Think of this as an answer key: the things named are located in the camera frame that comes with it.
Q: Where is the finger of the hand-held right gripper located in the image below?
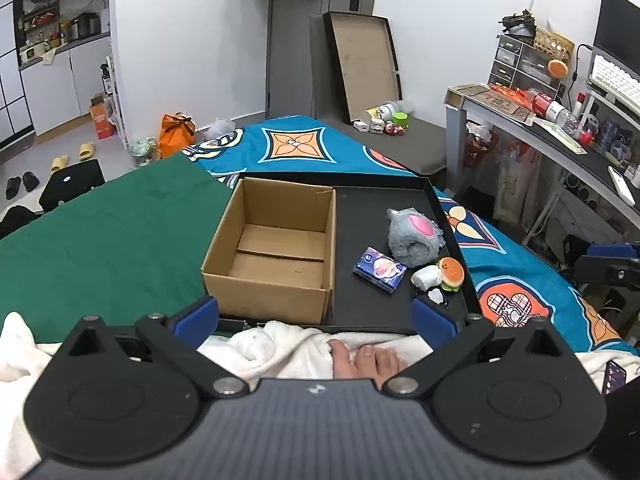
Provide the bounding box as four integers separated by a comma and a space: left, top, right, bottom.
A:
574, 243, 640, 291

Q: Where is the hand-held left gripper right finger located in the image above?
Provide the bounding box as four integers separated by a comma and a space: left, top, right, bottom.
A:
383, 296, 580, 402

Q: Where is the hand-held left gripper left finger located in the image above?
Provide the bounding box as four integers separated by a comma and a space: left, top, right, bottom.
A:
54, 296, 250, 401

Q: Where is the burger squishy toy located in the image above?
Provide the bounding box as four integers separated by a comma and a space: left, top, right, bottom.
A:
436, 257, 466, 292

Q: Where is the black shallow tray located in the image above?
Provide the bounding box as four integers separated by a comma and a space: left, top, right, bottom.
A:
220, 172, 483, 337

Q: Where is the brown cardboard box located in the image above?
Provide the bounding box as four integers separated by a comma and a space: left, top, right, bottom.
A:
201, 177, 337, 326

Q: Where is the blue tissue packet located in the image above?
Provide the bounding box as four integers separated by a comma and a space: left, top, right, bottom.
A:
353, 246, 407, 294

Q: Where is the grey plush toy pink patch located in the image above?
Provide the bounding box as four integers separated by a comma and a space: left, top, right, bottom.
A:
386, 206, 446, 268

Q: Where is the white stuffing in clear bag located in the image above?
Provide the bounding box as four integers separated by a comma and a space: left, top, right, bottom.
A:
411, 265, 443, 291

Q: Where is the person's bare foot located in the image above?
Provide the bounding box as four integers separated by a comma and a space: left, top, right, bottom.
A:
327, 339, 402, 392

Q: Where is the white remote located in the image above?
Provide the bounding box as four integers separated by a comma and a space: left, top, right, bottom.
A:
607, 166, 636, 206

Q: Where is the white fluffy blanket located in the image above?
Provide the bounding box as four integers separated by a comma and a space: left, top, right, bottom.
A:
0, 311, 608, 471

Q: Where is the green cloth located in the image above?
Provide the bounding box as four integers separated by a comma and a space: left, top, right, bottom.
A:
0, 152, 242, 342

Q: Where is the smartphone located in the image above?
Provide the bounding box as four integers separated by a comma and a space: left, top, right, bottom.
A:
602, 360, 627, 396

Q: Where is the white tote bag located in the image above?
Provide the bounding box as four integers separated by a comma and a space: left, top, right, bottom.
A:
495, 145, 544, 222

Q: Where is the clear bag with greens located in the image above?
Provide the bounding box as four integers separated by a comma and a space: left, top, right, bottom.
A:
127, 137, 161, 169

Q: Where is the plastic bottle red label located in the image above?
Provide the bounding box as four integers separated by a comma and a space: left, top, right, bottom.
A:
527, 88, 581, 133

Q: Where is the orange gift bag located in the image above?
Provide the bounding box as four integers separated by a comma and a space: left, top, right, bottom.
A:
159, 112, 197, 159

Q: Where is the white plastic bag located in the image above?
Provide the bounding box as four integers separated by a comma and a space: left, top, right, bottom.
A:
206, 117, 236, 142

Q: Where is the grey desk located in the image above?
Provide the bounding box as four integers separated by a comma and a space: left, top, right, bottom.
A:
445, 82, 640, 281

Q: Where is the white keyboard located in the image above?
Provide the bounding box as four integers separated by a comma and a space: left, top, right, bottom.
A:
590, 55, 640, 94

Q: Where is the red snack packet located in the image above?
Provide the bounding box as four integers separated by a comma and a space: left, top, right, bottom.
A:
490, 85, 536, 106

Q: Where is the blue patterned blanket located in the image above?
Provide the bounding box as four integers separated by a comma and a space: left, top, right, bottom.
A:
182, 116, 640, 356

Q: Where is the brown wooden board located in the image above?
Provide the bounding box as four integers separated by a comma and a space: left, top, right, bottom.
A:
447, 84, 538, 124

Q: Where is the orange cardboard box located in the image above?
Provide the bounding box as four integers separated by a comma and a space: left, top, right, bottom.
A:
89, 94, 114, 140

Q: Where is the white slim cart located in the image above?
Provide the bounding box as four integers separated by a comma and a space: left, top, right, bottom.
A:
101, 55, 129, 147

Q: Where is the clear drawer organizer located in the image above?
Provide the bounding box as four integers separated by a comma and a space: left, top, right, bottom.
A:
487, 34, 568, 99

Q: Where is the woven basket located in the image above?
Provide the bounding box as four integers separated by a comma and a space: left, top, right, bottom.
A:
532, 29, 576, 63

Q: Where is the black monitor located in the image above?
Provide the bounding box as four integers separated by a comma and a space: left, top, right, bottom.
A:
592, 0, 640, 68

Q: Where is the black framed glass door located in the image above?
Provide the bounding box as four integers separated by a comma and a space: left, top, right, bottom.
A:
0, 0, 39, 162

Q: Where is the white kitchen cabinet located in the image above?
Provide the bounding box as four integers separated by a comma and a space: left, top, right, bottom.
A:
0, 0, 121, 161

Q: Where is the dark model ship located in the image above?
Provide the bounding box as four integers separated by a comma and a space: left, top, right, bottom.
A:
497, 7, 538, 36

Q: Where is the black framed brown board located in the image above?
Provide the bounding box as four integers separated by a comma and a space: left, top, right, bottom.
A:
322, 10, 405, 126

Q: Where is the grey door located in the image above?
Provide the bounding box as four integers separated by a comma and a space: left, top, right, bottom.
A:
265, 0, 382, 122

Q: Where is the row of kitchen jars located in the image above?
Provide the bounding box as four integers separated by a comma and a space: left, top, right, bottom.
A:
20, 7, 109, 61

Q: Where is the black cable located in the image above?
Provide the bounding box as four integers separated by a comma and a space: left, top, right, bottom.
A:
570, 42, 594, 101

